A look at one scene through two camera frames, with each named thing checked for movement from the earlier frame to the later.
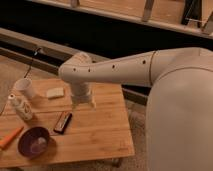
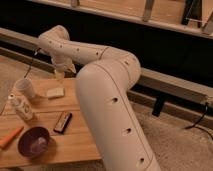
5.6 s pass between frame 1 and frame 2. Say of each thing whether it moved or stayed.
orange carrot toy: stayed
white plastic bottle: stayed
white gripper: moved
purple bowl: stayed
